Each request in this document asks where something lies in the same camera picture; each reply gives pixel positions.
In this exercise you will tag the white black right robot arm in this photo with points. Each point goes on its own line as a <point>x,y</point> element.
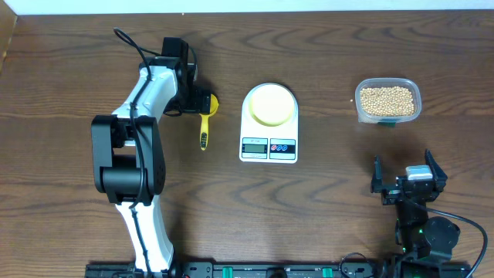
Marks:
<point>427,242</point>

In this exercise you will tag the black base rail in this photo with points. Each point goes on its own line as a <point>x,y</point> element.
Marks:
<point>214,270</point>

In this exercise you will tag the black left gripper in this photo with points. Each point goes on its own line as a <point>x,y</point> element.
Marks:
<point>201,102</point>

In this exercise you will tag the clear container of soybeans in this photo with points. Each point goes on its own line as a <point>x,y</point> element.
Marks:
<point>387,101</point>

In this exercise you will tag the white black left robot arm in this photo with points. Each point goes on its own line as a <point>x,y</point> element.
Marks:
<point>128,160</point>

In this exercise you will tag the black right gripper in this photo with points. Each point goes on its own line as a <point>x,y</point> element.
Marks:
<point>389,196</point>

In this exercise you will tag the white digital kitchen scale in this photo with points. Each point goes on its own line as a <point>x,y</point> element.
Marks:
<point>263,144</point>

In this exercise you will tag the yellow plastic measuring scoop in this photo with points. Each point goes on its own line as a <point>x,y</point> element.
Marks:
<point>214,104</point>

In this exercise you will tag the pale yellow plastic bowl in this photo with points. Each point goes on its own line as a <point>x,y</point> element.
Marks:
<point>271,104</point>

